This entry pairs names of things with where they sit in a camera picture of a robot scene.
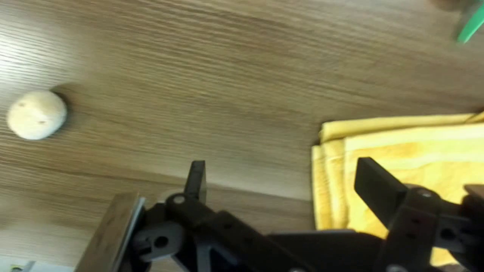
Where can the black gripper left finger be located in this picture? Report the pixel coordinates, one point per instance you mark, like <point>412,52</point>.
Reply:
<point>196,182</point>

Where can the yellow towel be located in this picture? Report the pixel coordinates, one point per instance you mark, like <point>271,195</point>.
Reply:
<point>441,159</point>

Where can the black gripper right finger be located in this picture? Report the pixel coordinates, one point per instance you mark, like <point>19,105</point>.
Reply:
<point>382,192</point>

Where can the orange plush tomato toy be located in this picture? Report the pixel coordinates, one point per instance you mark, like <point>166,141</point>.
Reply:
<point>473,21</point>

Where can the beige plush potato toy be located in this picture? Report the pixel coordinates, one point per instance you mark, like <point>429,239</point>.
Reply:
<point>37,115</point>

